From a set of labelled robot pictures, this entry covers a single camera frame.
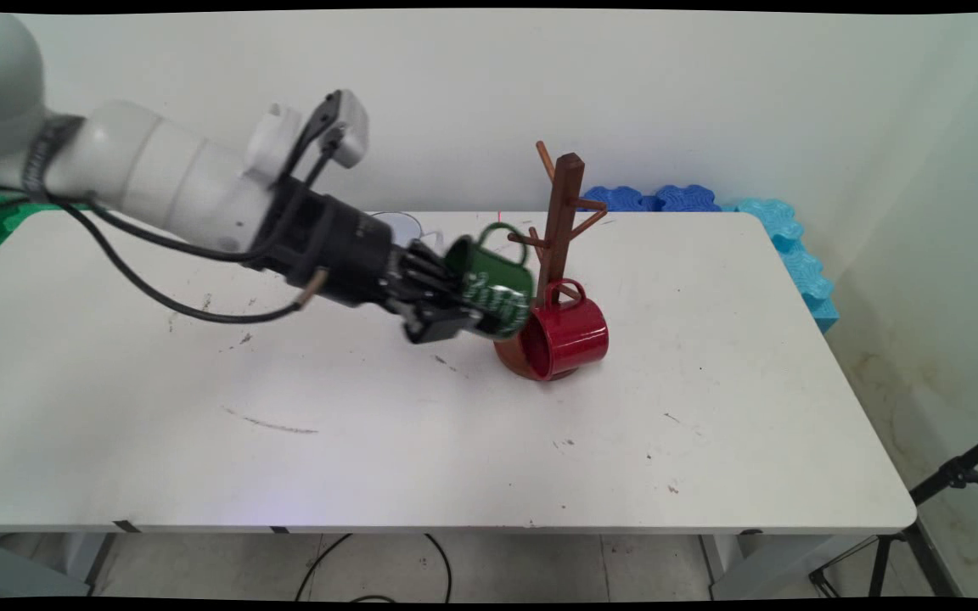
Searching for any brown wooden mug tree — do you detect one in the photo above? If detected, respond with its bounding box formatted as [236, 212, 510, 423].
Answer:
[492, 140, 610, 382]

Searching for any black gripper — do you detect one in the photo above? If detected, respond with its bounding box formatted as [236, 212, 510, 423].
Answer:
[243, 177, 487, 345]

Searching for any light blue foam mat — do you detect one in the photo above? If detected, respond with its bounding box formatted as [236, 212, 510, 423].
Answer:
[720, 199, 840, 334]

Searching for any black cable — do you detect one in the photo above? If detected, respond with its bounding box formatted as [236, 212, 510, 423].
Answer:
[0, 183, 262, 263]
[60, 200, 330, 325]
[295, 533, 454, 604]

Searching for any green enamel mug white lettering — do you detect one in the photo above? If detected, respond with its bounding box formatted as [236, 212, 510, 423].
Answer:
[442, 222, 535, 341]

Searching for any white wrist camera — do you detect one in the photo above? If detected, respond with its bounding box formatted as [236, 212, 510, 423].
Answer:
[244, 88, 370, 182]

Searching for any red enamel mug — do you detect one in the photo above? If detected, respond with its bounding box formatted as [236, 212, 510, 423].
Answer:
[516, 278, 610, 382]

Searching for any dark blue foam mat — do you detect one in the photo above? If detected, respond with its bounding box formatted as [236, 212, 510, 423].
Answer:
[655, 184, 722, 213]
[582, 186, 661, 213]

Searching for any black tripod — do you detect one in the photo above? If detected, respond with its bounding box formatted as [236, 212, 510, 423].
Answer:
[809, 424, 978, 599]

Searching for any white table leg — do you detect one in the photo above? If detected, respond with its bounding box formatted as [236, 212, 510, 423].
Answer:
[700, 533, 763, 599]
[63, 532, 118, 597]

